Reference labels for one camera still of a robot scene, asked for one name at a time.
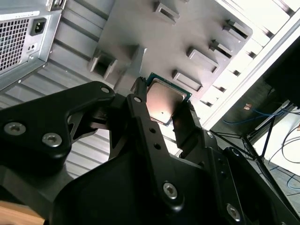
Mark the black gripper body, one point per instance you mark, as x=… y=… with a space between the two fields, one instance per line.
x=117 y=199

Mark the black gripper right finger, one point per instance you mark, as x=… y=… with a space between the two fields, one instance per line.
x=187 y=126

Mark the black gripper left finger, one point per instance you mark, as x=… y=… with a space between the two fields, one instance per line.
x=35 y=122

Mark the silver CPU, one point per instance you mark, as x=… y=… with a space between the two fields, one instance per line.
x=164 y=100

